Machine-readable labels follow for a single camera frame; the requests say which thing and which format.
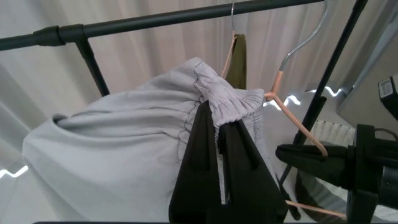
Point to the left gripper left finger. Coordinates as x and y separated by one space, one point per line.
199 186

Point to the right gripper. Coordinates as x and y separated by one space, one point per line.
362 174

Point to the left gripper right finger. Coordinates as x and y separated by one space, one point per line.
252 193

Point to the pink clothes hanger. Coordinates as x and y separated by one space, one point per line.
229 53
292 118

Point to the pale grey shorts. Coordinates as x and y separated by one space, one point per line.
109 149

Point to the green long-sleeved shirt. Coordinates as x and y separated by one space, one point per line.
237 62

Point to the white laundry basket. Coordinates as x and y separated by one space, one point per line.
332 133

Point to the black clothes rack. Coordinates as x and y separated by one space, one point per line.
155 19

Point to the white curtain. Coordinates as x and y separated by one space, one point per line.
140 53

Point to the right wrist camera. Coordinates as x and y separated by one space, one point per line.
390 93

